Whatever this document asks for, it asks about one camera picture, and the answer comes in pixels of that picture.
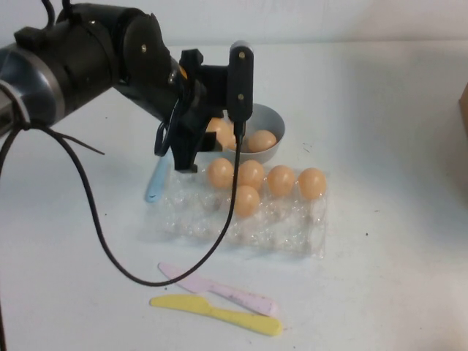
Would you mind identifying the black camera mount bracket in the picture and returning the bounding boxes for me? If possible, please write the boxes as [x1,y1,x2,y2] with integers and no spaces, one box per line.
[180,48,230,110]

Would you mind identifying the grey round bowl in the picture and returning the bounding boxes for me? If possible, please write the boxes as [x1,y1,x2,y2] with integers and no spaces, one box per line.
[219,103,287,166]

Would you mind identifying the black cable tie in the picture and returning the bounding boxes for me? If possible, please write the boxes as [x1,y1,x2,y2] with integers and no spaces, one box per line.
[27,124,107,156]

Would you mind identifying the pink plastic knife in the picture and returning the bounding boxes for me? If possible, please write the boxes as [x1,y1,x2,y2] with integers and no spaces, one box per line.
[157,262,281,317]

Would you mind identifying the short black cable loop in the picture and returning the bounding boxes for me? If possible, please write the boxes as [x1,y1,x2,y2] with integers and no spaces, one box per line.
[154,95,183,158]

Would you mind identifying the brown egg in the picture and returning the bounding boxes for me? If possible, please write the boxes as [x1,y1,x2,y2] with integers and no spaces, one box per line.
[204,117,238,151]
[298,167,327,200]
[247,129,278,154]
[236,159,265,192]
[207,157,235,190]
[232,185,261,219]
[267,165,296,197]

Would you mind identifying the light blue plastic fork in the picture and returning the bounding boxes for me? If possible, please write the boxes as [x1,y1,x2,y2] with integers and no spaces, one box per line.
[145,155,173,204]

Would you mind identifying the clear plastic egg tray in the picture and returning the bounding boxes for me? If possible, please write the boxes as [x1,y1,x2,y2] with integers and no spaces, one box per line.
[140,160,328,262]

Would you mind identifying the long black camera cable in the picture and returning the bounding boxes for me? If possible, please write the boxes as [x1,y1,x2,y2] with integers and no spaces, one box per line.
[27,121,245,287]

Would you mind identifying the yellow plastic knife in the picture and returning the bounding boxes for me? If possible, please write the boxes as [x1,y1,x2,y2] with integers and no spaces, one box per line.
[149,294,284,338]

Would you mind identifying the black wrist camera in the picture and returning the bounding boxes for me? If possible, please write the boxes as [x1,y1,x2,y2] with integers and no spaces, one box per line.
[224,39,254,122]

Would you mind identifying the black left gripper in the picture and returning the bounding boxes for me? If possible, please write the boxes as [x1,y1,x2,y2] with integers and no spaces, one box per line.
[166,77,227,173]

